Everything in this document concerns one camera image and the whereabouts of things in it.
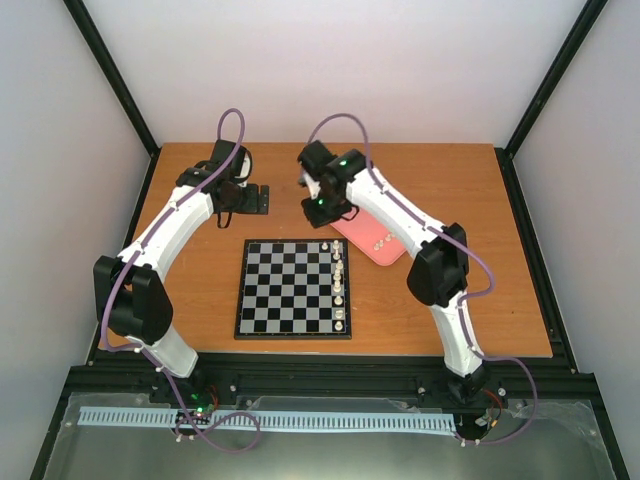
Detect light blue cable duct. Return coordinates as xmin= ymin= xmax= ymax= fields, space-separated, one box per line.
xmin=77 ymin=406 xmax=456 ymax=436

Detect frame post black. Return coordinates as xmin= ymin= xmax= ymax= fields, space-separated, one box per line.
xmin=504 ymin=0 xmax=608 ymax=161
xmin=63 ymin=0 xmax=160 ymax=158

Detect right frame post black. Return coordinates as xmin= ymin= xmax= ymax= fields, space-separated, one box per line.
xmin=504 ymin=0 xmax=608 ymax=161

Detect left frame post black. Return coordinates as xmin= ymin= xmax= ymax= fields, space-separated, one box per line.
xmin=63 ymin=0 xmax=160 ymax=158

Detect black aluminium frame base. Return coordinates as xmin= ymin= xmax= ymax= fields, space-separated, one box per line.
xmin=31 ymin=352 xmax=629 ymax=479

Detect white rook chess piece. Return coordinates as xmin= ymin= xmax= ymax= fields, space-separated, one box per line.
xmin=332 ymin=240 xmax=342 ymax=261

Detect black and silver chessboard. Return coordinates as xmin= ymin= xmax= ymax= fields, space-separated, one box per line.
xmin=234 ymin=238 xmax=352 ymax=340

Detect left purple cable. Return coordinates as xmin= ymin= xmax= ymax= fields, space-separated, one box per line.
xmin=99 ymin=108 xmax=262 ymax=454

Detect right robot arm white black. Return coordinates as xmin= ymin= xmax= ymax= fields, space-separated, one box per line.
xmin=298 ymin=140 xmax=488 ymax=405

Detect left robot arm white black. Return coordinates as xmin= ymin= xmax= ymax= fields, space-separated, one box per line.
xmin=93 ymin=139 xmax=260 ymax=403

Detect pink plastic tray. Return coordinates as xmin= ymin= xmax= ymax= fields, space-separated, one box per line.
xmin=331 ymin=210 xmax=406 ymax=267

